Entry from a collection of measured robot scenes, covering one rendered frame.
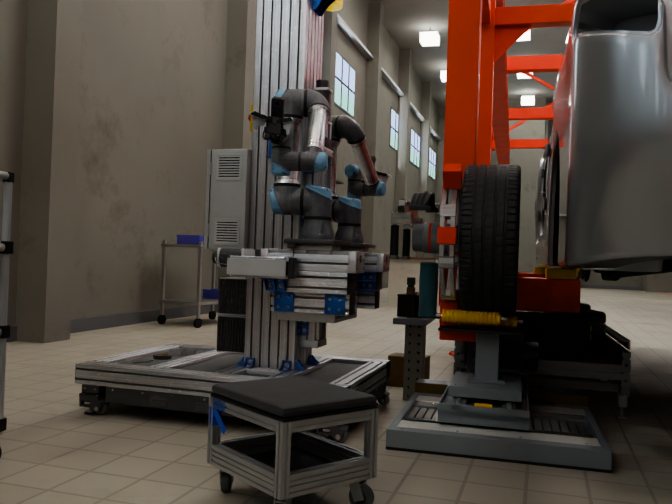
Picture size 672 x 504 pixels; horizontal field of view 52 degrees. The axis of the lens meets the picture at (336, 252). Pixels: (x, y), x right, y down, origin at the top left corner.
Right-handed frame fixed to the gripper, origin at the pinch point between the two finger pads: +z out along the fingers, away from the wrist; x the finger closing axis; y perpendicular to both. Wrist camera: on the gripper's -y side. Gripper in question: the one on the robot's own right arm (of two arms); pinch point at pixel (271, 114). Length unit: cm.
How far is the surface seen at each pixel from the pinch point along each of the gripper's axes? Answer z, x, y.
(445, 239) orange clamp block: -38, -71, 31
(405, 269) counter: -846, -102, 52
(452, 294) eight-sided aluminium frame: -59, -80, 53
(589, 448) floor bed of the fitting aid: -19, -133, 98
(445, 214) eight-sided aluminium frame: -47, -70, 20
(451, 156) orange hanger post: -112, -74, -14
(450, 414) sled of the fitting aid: -43, -85, 100
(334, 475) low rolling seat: 43, -43, 106
